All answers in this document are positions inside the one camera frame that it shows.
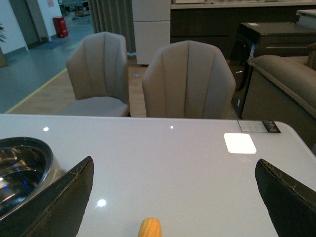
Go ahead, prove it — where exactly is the beige chair left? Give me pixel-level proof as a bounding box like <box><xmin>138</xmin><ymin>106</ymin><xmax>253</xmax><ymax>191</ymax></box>
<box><xmin>60</xmin><ymin>32</ymin><xmax>130</xmax><ymax>117</ymax></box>

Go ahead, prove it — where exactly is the yellow corn cob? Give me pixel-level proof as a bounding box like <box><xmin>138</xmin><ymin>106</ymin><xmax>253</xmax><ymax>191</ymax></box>
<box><xmin>138</xmin><ymin>217</ymin><xmax>162</xmax><ymax>237</ymax></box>

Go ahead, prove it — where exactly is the grey curtain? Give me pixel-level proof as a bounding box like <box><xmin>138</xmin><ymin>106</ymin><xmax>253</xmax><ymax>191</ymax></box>
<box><xmin>88</xmin><ymin>0</ymin><xmax>136</xmax><ymax>53</ymax></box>

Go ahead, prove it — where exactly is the beige sofa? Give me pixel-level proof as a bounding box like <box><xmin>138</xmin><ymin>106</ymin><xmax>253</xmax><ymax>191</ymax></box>
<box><xmin>241</xmin><ymin>55</ymin><xmax>316</xmax><ymax>148</ymax></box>

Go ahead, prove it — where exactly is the white refrigerator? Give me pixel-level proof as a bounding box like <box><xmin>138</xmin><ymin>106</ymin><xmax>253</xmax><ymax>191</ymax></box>
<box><xmin>132</xmin><ymin>0</ymin><xmax>171</xmax><ymax>65</ymax></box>

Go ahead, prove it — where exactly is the dark kitchen counter cabinet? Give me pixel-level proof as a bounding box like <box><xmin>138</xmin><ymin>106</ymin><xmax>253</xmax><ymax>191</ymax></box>
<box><xmin>170</xmin><ymin>0</ymin><xmax>316</xmax><ymax>58</ymax></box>

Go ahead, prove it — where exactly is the red bin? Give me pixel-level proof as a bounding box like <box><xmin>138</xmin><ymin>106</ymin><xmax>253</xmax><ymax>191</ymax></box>
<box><xmin>53</xmin><ymin>16</ymin><xmax>69</xmax><ymax>38</ymax></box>

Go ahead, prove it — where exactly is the beige chair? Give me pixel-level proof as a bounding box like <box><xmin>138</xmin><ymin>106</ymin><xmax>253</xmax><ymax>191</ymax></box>
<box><xmin>142</xmin><ymin>40</ymin><xmax>236</xmax><ymax>119</ymax></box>
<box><xmin>60</xmin><ymin>32</ymin><xmax>130</xmax><ymax>117</ymax></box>

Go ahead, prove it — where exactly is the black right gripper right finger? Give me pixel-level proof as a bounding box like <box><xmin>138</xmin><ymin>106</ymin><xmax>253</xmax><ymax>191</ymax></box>
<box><xmin>255</xmin><ymin>159</ymin><xmax>316</xmax><ymax>237</ymax></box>

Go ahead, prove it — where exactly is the black appliance box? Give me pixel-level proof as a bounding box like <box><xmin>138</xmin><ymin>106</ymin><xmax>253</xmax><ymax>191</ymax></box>
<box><xmin>229</xmin><ymin>22</ymin><xmax>316</xmax><ymax>118</ymax></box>

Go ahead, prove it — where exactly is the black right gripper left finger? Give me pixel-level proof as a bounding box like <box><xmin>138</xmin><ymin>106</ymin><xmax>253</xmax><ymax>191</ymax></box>
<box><xmin>0</xmin><ymin>157</ymin><xmax>94</xmax><ymax>237</ymax></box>

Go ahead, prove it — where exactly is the table label sticker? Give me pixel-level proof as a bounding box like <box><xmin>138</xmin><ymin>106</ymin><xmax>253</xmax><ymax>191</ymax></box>
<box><xmin>238</xmin><ymin>120</ymin><xmax>280</xmax><ymax>133</ymax></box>

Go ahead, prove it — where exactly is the stainless steel pot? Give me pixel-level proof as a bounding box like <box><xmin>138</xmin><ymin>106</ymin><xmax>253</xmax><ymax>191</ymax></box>
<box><xmin>0</xmin><ymin>137</ymin><xmax>66</xmax><ymax>219</ymax></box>

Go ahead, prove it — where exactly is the beige chair right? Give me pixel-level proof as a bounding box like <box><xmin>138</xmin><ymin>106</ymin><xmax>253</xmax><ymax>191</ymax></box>
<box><xmin>142</xmin><ymin>40</ymin><xmax>236</xmax><ymax>119</ymax></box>

